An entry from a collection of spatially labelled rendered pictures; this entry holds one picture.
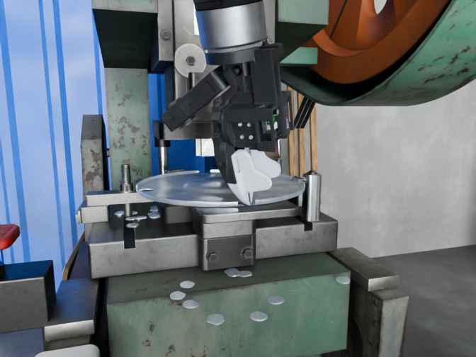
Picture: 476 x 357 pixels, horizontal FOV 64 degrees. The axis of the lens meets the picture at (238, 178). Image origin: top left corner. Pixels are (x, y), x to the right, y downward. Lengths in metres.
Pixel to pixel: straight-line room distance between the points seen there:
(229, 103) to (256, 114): 0.05
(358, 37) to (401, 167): 1.64
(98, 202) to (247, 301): 0.34
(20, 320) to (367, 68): 0.74
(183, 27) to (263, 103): 0.30
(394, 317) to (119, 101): 0.71
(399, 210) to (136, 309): 2.16
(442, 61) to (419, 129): 1.85
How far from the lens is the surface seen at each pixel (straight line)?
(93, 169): 1.01
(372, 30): 0.93
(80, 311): 0.59
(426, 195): 2.69
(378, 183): 2.44
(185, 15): 0.70
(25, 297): 0.57
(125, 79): 0.93
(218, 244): 0.64
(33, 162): 1.94
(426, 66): 0.73
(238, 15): 0.42
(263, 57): 0.43
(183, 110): 0.49
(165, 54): 0.65
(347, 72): 0.92
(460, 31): 0.70
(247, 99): 0.45
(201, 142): 0.76
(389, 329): 0.70
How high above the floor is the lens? 0.91
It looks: 10 degrees down
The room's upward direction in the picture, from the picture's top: straight up
